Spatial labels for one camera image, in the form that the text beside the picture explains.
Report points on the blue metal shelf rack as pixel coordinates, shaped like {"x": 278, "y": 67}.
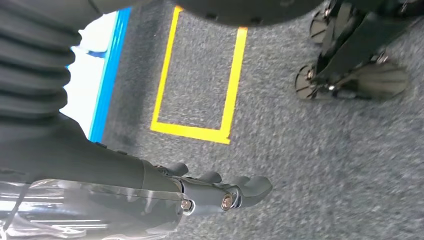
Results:
{"x": 106, "y": 82}

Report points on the yellow floor tape rectangle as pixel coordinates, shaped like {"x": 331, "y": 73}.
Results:
{"x": 198, "y": 132}

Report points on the white plastic bin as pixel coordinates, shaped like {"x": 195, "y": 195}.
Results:
{"x": 86, "y": 82}

